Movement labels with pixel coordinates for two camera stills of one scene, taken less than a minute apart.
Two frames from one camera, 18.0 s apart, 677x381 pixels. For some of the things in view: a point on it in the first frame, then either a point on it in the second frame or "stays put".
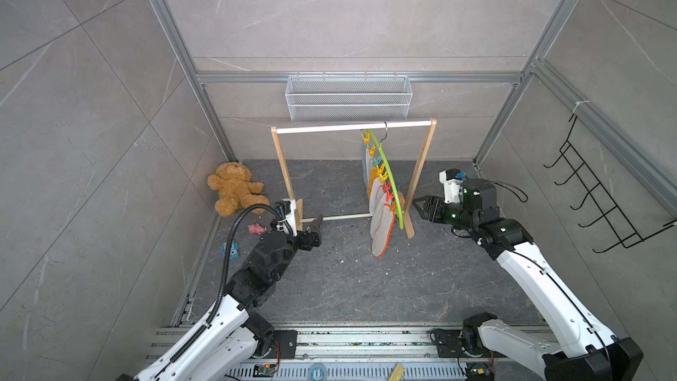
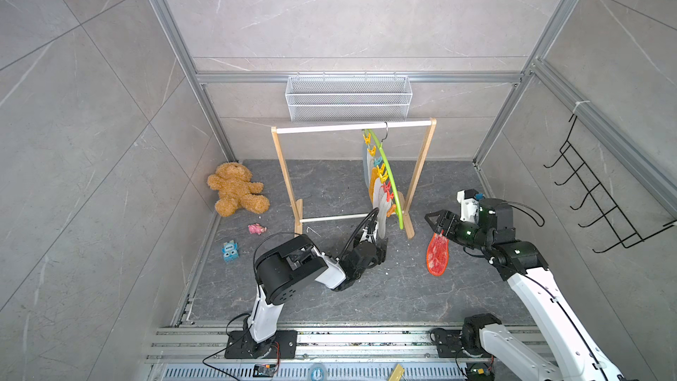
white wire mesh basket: [348, 98] stays put
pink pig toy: [256, 228] stays put
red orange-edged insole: [383, 230] -> [437, 254]
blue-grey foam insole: [364, 163] stays put
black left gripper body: [305, 243] -> [380, 256]
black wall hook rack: [626, 234] stays put
